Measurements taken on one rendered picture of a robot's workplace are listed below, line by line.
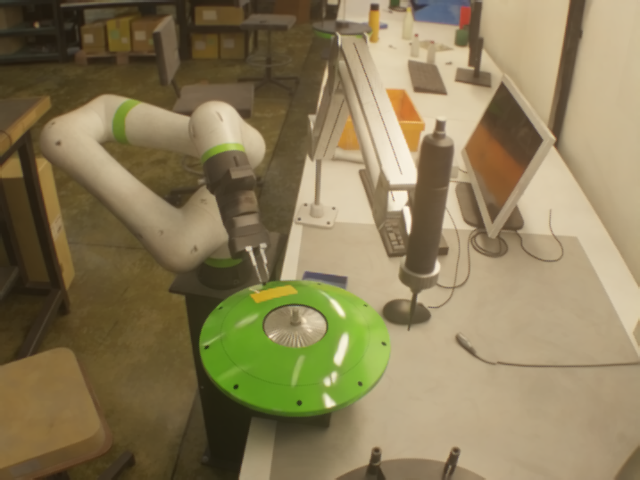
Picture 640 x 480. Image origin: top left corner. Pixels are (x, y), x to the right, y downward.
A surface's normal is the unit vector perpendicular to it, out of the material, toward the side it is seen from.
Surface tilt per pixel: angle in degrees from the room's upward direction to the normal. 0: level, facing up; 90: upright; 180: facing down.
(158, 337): 0
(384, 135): 16
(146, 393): 0
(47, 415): 0
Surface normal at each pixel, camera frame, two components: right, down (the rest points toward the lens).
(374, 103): 0.06, -0.65
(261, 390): -0.12, -0.56
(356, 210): 0.02, -0.83
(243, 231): 0.22, -0.44
